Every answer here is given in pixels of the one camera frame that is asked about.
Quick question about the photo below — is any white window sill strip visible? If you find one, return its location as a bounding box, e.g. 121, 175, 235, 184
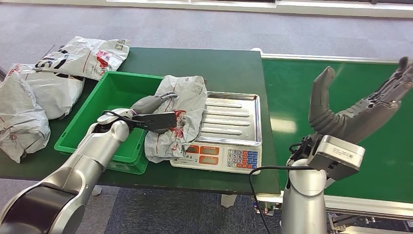
0, 0, 413, 19

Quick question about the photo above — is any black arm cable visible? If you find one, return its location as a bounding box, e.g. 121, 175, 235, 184
101, 110, 154, 129
248, 165, 312, 234

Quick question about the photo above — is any white package with red print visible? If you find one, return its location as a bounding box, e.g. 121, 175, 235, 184
144, 75, 208, 164

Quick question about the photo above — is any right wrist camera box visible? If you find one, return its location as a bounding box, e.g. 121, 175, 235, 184
306, 135, 366, 181

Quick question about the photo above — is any green plastic crate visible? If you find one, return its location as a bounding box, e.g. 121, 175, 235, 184
54, 71, 165, 175

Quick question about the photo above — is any white package with black lettering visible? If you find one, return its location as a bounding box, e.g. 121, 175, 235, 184
34, 36, 131, 81

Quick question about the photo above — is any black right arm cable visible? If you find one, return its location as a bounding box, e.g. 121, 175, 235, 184
248, 165, 312, 234

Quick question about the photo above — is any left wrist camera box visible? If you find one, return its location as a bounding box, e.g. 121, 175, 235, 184
132, 111, 177, 134

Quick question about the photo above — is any green conveyor belt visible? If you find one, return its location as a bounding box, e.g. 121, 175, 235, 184
251, 47, 413, 234

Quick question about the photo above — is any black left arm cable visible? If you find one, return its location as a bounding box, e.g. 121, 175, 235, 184
101, 110, 154, 129

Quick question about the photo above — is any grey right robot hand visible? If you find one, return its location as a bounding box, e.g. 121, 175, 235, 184
308, 56, 413, 145

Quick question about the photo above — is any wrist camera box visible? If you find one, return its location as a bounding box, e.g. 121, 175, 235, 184
132, 111, 177, 134
306, 135, 366, 181

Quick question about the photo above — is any electronic scale with steel tray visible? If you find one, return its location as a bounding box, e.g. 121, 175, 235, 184
170, 92, 263, 176

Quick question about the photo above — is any dark green table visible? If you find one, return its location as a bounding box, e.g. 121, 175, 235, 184
0, 47, 282, 208

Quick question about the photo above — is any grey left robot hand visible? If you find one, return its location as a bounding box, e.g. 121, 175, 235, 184
131, 92, 179, 115

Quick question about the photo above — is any crumpled white package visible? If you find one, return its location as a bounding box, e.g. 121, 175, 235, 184
5, 63, 85, 121
0, 71, 52, 164

